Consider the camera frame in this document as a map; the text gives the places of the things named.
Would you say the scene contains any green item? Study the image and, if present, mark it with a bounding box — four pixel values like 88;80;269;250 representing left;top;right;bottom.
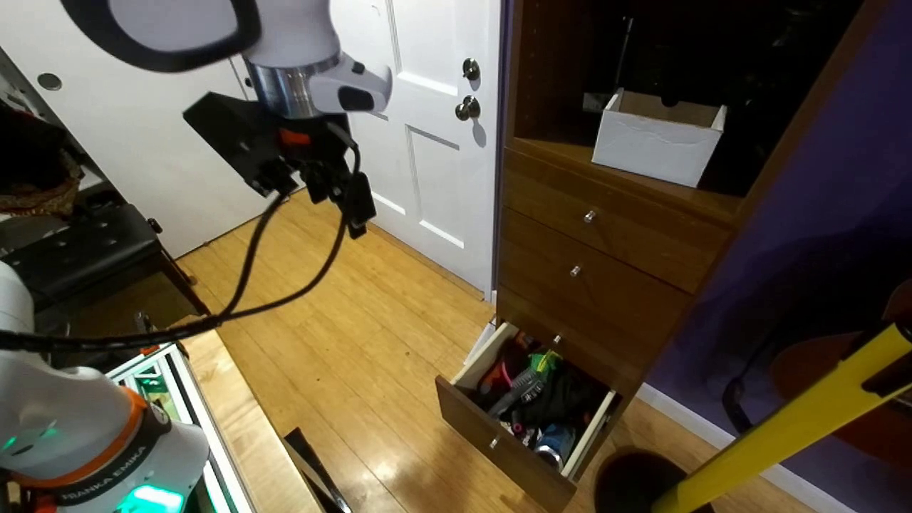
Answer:
523;347;563;382

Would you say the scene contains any white panel door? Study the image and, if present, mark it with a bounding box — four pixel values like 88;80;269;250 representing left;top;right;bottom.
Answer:
324;0;505;297

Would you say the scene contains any black cloth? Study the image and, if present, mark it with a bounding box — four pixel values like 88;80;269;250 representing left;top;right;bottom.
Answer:
515;365;607;432

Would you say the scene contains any thin black cable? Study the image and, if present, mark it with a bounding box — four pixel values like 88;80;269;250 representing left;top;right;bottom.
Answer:
210;186;294;323

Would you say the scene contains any white baseboard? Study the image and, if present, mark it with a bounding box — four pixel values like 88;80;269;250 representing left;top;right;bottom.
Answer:
633;382;829;513

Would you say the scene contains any wooden drawer with silver knob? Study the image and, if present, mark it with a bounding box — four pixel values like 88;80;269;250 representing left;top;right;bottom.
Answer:
497;207;694;367
492;281;658;395
500;140;740;297

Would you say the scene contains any brown wooden object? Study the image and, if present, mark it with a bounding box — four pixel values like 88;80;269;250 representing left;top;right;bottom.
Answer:
765;280;912;471

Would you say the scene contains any thick black cable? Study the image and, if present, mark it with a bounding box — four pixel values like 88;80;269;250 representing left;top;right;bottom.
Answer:
0;213;352;355

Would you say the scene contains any black equipment stand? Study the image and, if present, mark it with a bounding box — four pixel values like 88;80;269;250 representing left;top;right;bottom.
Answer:
0;183;214;331

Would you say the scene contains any black flat floor object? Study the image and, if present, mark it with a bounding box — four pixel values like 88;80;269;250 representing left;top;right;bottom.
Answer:
281;425;356;513

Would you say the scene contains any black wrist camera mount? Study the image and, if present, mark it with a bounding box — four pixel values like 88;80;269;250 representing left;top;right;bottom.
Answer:
181;92;298;200

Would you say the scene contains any blue item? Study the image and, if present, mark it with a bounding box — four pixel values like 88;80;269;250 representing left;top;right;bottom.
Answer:
532;422;577;461

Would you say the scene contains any white metal base frame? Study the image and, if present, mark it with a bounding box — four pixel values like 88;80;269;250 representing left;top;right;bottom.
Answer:
106;340;255;513

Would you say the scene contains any red item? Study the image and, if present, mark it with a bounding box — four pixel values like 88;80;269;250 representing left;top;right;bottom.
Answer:
476;350;520;398

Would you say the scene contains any dark round bin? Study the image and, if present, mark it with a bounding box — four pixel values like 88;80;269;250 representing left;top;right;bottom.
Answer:
593;447;717;513

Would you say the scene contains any wooden cabinet drawer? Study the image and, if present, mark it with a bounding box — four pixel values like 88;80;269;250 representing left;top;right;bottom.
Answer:
433;320;624;513

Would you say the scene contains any wooden cabinet frame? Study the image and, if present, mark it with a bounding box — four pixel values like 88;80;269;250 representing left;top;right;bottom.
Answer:
489;0;912;513

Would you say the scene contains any yellow pole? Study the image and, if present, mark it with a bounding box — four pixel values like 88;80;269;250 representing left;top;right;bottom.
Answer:
649;323;912;513

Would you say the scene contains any white cardboard box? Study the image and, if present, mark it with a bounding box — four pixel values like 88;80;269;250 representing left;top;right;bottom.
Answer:
589;85;728;190

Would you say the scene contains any brown woven basket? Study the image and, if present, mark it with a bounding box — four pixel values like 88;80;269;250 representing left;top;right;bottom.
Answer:
0;103;91;220

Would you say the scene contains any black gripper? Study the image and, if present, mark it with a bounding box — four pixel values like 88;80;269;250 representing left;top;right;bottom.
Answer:
272;113;379;239

